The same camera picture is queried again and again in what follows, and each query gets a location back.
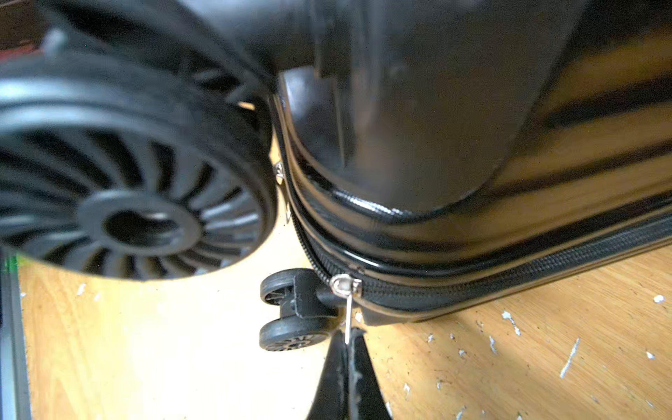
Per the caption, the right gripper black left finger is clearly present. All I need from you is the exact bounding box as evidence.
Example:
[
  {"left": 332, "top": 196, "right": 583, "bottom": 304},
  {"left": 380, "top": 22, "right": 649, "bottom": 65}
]
[{"left": 306, "top": 330, "right": 348, "bottom": 420}]

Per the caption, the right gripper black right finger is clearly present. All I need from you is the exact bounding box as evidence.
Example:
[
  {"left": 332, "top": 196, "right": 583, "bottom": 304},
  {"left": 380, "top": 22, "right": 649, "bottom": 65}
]
[{"left": 348, "top": 328, "right": 391, "bottom": 420}]

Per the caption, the silver zipper pull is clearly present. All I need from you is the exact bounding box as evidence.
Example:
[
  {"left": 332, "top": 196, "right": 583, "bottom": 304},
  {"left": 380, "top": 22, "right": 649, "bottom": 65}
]
[{"left": 329, "top": 274, "right": 362, "bottom": 346}]

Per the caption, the black hard-shell suitcase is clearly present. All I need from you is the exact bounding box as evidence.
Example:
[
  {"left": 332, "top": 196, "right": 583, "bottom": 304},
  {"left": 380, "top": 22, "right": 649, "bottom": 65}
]
[{"left": 1, "top": 1, "right": 671, "bottom": 351}]

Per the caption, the aluminium front rail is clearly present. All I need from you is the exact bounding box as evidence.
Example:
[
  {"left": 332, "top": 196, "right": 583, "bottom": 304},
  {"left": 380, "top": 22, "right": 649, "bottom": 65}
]
[{"left": 1, "top": 250, "right": 33, "bottom": 419}]

